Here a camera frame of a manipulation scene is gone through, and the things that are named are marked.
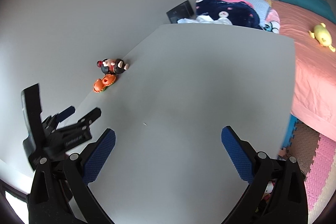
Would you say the orange toy figure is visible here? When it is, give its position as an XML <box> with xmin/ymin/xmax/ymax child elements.
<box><xmin>93</xmin><ymin>75</ymin><xmax>117</xmax><ymax>93</ymax></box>

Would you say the black red toy figure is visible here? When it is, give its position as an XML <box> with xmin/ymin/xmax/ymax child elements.
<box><xmin>96</xmin><ymin>59</ymin><xmax>129</xmax><ymax>75</ymax></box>

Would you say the pink foam mat tile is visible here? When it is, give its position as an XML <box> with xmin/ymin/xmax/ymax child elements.
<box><xmin>305</xmin><ymin>135</ymin><xmax>335</xmax><ymax>215</ymax></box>

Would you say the blue foam mat tile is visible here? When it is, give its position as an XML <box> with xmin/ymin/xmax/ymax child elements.
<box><xmin>280</xmin><ymin>115</ymin><xmax>298</xmax><ymax>149</ymax></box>

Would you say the grey desk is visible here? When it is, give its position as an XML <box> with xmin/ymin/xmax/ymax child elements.
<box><xmin>74</xmin><ymin>24</ymin><xmax>295</xmax><ymax>223</ymax></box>

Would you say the pink bed sheet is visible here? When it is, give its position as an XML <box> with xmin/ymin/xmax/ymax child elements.
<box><xmin>272</xmin><ymin>0</ymin><xmax>335</xmax><ymax>140</ymax></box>

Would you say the black box on shelf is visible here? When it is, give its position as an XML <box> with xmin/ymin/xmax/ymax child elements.
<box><xmin>166</xmin><ymin>0</ymin><xmax>194</xmax><ymax>24</ymax></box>

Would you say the yellow plush duck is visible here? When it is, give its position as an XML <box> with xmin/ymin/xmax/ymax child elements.
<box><xmin>309</xmin><ymin>23</ymin><xmax>335</xmax><ymax>52</ymax></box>

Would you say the white pink kitty blanket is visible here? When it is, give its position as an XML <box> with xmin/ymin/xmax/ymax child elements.
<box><xmin>263</xmin><ymin>9</ymin><xmax>281</xmax><ymax>34</ymax></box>

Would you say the navy patterned blanket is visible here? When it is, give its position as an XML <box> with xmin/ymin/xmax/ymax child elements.
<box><xmin>195</xmin><ymin>0</ymin><xmax>262</xmax><ymax>30</ymax></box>

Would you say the light blue folded blanket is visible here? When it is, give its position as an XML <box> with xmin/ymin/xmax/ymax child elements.
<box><xmin>244</xmin><ymin>0</ymin><xmax>270</xmax><ymax>22</ymax></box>

